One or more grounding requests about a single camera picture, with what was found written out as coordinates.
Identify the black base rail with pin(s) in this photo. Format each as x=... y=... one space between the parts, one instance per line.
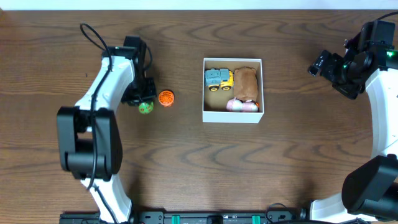
x=274 y=214

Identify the brown plush toy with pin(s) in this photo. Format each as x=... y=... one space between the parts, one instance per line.
x=245 y=84

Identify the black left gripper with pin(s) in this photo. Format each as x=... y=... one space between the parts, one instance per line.
x=140 y=95

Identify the green ball with red numbers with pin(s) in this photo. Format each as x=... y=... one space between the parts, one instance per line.
x=146 y=107

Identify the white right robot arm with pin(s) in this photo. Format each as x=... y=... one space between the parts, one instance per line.
x=370 y=192

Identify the white cardboard box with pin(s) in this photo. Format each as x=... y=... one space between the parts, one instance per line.
x=214 y=103

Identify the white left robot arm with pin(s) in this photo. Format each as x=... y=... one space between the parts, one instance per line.
x=88 y=136

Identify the orange ribbed round toy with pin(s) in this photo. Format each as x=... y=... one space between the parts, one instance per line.
x=166 y=98

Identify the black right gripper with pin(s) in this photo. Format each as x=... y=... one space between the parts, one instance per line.
x=334 y=60

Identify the pink pig toy figure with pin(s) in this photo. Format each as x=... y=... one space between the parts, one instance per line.
x=236 y=105

